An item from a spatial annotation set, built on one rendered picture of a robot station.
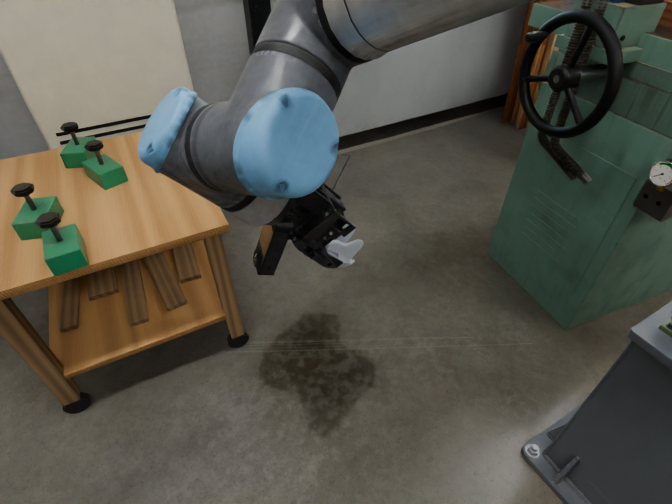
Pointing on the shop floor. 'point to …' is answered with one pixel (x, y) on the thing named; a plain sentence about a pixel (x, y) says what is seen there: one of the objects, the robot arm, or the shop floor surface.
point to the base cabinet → (585, 220)
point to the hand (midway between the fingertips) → (344, 260)
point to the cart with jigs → (106, 259)
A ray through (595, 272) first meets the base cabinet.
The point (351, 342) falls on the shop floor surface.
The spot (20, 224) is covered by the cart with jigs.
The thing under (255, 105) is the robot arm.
